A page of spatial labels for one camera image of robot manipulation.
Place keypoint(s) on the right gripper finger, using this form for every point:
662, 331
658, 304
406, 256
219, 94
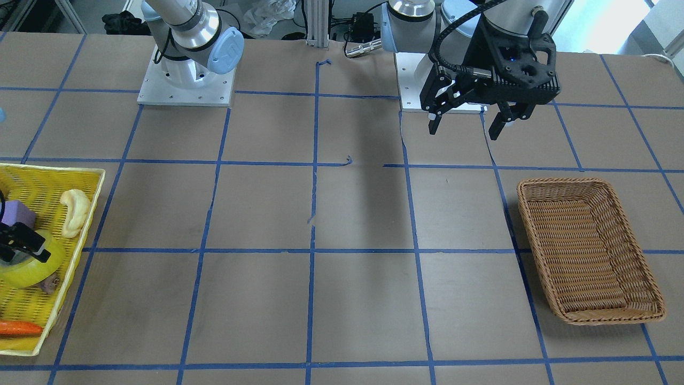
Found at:
26, 241

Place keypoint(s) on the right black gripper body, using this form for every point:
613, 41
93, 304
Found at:
22, 239

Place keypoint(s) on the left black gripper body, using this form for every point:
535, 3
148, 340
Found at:
485, 49

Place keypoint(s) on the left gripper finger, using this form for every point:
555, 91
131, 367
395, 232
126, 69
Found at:
507, 115
441, 105

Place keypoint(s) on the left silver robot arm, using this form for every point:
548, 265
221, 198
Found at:
442, 30

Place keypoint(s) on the purple foam block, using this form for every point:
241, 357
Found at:
16, 211

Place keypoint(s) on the yellow plastic basket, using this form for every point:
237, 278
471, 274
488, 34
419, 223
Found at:
40, 188

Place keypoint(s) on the brown toy figure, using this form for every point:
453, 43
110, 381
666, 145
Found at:
50, 284

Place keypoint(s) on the pale yellow toy banana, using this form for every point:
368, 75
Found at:
78, 207

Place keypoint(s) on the orange toy carrot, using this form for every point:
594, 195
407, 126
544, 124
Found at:
19, 328

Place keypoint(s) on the brown wicker basket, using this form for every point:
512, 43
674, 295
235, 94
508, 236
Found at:
591, 268

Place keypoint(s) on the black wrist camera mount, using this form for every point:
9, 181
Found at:
526, 58

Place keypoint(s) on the aluminium frame post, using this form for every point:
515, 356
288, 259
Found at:
318, 23

